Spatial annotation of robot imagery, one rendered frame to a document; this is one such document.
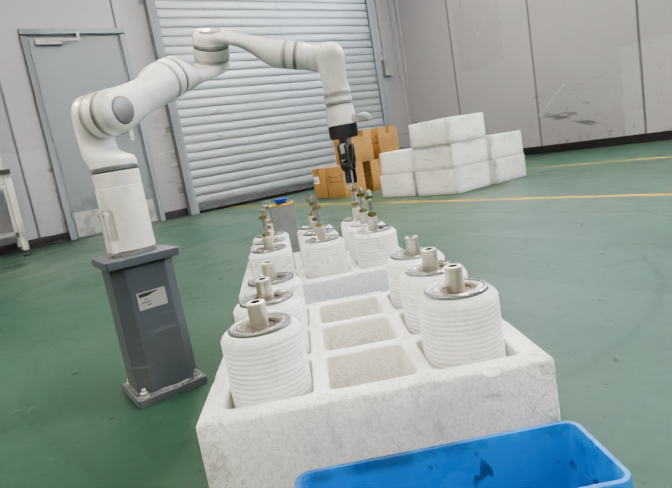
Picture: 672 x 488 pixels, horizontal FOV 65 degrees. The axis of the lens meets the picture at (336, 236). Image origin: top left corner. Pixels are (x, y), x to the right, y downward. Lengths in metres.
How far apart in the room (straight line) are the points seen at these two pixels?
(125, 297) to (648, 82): 5.76
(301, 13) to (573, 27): 3.30
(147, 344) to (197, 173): 5.33
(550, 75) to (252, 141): 3.60
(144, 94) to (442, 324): 0.82
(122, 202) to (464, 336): 0.75
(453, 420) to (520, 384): 0.08
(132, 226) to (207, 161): 5.35
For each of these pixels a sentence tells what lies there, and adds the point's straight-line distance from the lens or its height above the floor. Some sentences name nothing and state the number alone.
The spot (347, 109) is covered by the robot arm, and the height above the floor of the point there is 0.53.
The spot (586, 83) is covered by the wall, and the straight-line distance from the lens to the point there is 6.62.
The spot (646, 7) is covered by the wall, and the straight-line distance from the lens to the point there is 6.37.
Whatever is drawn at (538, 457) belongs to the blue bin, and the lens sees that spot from 0.64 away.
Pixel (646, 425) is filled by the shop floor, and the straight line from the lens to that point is 0.88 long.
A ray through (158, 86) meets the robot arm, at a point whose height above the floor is 0.64.
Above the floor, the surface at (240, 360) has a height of 0.23.
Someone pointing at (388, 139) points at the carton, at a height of 0.47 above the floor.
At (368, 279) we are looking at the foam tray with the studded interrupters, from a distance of 1.12.
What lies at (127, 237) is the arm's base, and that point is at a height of 0.34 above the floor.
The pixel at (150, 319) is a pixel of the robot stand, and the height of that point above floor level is 0.17.
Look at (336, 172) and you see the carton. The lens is 5.05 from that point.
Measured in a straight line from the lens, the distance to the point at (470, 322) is 0.61.
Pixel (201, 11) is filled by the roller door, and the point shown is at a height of 2.28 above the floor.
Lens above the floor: 0.44
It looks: 9 degrees down
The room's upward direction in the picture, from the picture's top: 10 degrees counter-clockwise
